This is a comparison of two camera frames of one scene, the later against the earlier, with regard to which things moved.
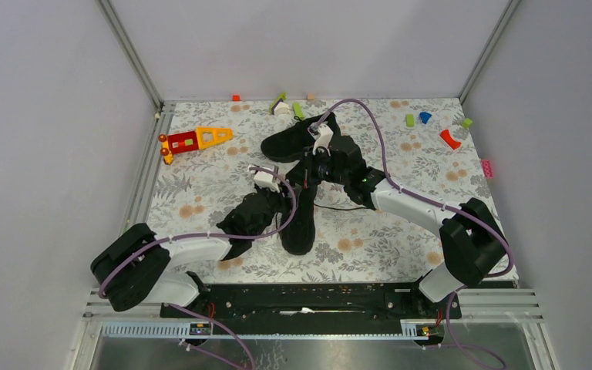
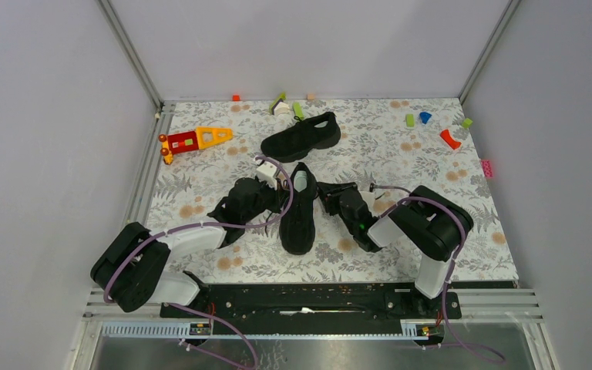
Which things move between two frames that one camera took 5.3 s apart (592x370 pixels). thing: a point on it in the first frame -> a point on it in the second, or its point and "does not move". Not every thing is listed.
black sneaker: [298, 237] does not move
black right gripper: [307, 159] -> [331, 192]
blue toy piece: [425, 117] does not move
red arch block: [445, 134] does not move
